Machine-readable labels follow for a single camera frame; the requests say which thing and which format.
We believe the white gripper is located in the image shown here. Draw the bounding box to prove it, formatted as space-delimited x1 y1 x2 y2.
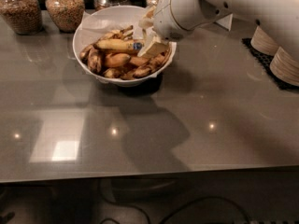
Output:
137 0 200 58

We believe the yellow banana with blue sticker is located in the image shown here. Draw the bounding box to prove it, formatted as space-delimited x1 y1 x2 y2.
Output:
94 39 144 52

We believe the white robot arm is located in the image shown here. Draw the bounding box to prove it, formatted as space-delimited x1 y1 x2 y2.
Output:
139 0 299 61

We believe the banana bunch at back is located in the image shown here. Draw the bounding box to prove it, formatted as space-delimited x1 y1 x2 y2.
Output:
100 25 134 40

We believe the brown banana front right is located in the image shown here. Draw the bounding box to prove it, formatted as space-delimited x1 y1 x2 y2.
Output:
133 53 165 78

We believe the white paper bowl liner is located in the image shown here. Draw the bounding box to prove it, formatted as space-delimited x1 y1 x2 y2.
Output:
73 6 148 53

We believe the short orange banana middle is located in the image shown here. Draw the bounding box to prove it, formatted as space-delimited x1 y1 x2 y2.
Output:
105 53 131 68

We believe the white bowl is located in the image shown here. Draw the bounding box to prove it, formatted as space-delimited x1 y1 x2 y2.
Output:
72 5 178 88

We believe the brown spotted banana left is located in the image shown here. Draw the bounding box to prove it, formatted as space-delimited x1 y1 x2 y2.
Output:
87 48 103 74

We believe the white standing sign holder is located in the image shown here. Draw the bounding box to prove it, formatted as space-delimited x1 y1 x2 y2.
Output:
216 14 233 31

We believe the black rubber mat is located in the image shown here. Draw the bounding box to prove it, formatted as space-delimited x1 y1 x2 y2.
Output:
242 38 299 91

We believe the glass jar far left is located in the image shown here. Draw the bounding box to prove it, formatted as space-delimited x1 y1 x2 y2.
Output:
0 0 42 35

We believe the stack of paper bowls front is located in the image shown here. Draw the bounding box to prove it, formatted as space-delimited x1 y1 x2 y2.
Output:
270 47 299 86

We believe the black cable under table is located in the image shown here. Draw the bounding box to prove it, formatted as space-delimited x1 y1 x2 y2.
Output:
96 179 253 224

